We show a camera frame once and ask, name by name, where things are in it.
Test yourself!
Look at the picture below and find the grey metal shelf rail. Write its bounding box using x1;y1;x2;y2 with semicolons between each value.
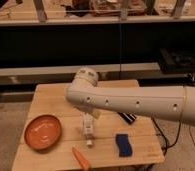
0;63;160;76

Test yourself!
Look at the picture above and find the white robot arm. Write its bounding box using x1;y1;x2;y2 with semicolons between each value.
66;68;195;126

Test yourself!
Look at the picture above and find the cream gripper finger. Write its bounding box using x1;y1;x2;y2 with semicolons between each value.
90;109;100;119

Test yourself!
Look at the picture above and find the black power cable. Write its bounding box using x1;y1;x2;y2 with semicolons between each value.
152;117;195;171

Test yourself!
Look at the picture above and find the white tube bottle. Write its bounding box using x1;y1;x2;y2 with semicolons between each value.
82;113;94;147

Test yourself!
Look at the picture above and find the orange plastic carrot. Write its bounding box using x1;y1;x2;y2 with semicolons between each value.
72;147;90;171

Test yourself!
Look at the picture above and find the orange ceramic bowl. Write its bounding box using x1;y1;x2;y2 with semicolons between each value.
24;115;62;150

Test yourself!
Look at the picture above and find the blue sponge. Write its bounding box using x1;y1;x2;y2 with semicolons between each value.
115;134;133;157

